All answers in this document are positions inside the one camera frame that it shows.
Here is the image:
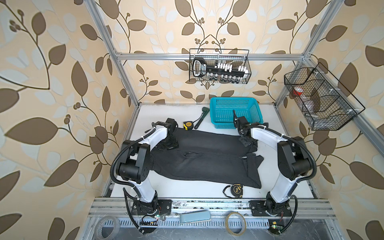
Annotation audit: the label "clear tape roll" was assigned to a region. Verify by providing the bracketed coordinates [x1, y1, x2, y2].
[94, 216, 121, 240]

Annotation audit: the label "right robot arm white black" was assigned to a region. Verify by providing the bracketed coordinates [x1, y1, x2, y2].
[233, 113, 317, 215]

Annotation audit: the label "side black wire basket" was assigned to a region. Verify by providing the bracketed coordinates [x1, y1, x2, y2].
[284, 63, 366, 131]

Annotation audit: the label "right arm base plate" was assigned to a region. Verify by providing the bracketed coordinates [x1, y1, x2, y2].
[249, 199, 293, 218]

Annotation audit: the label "black tape measure with strap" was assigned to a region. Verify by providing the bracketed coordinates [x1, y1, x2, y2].
[223, 184, 244, 199]

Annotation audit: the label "light blue flat case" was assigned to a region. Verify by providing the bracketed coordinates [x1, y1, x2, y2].
[180, 210, 212, 224]

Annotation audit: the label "yellow black tape measure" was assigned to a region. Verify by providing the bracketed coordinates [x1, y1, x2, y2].
[183, 121, 194, 131]

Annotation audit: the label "teal plastic basket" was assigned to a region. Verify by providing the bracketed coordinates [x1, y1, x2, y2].
[210, 97, 264, 129]

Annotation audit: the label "black trousers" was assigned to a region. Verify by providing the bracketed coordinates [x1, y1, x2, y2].
[150, 128, 264, 189]

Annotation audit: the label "red white item in basket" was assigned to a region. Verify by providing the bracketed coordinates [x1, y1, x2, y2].
[293, 87, 304, 97]

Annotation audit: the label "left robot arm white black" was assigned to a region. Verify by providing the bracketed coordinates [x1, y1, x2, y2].
[110, 118, 179, 213]

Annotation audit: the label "black socket set holder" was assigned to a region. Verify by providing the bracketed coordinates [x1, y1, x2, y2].
[192, 57, 251, 78]

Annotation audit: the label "small round circuit board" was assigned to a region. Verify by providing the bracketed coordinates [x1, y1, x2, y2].
[268, 220, 284, 235]

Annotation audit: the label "aluminium frame rail front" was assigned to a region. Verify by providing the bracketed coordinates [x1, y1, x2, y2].
[88, 198, 337, 220]

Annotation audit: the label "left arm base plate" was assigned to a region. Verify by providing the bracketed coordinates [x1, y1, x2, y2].
[131, 199, 172, 216]

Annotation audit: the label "rear black wire basket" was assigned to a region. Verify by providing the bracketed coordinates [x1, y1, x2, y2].
[189, 48, 252, 85]

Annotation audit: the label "brown tape ring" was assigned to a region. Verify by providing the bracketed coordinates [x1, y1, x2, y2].
[224, 211, 247, 236]

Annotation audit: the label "dark green handled tool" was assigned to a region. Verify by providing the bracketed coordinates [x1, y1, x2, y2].
[194, 107, 210, 130]

